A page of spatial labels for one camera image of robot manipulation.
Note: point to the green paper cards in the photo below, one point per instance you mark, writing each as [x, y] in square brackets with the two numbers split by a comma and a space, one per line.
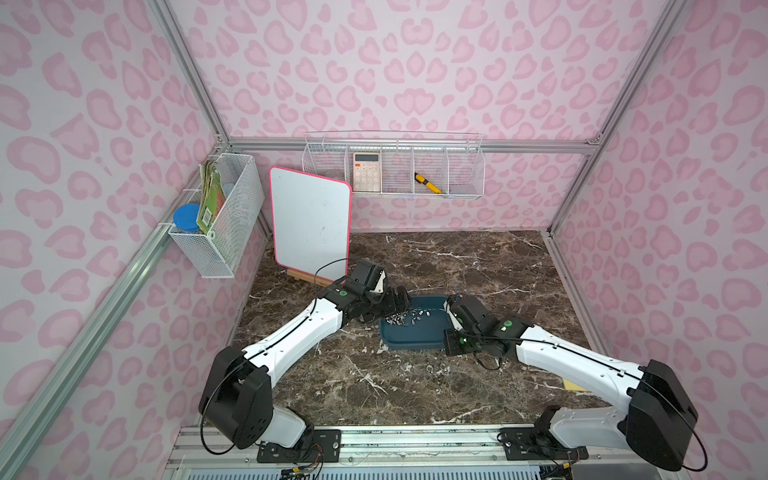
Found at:
[212, 196]

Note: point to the white wire wall shelf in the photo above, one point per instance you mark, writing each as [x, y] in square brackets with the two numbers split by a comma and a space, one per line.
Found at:
[456, 165]

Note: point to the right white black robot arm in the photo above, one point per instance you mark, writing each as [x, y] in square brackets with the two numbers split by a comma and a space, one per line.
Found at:
[648, 410]

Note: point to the pink framed whiteboard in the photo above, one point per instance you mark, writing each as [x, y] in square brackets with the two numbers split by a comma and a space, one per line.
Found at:
[311, 218]

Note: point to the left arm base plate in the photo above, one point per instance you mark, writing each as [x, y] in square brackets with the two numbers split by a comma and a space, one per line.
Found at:
[323, 444]

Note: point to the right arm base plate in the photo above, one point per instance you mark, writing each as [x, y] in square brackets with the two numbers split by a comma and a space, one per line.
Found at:
[532, 444]

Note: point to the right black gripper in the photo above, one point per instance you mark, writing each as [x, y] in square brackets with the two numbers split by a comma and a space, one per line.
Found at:
[455, 312]

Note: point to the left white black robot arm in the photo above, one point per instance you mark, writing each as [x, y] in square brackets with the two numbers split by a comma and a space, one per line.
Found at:
[237, 398]

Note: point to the blue round lid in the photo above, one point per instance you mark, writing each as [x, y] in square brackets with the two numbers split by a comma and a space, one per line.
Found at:
[185, 218]

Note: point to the white mesh wall basket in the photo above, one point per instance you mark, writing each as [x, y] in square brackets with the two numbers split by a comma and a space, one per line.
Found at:
[217, 255]

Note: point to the white pink calculator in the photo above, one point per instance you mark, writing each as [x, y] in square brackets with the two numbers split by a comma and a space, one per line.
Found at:
[366, 172]

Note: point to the teal plastic storage box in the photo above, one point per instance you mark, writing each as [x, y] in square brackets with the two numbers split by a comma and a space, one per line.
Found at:
[427, 335]

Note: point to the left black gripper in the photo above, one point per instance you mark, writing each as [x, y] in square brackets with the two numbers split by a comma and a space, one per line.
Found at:
[391, 300]

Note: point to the yellow sticky note pad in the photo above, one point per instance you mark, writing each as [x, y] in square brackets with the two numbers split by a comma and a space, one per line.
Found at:
[571, 386]

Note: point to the pile of silver wing nuts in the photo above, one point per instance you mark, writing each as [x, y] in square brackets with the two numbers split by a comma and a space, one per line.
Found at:
[412, 317]

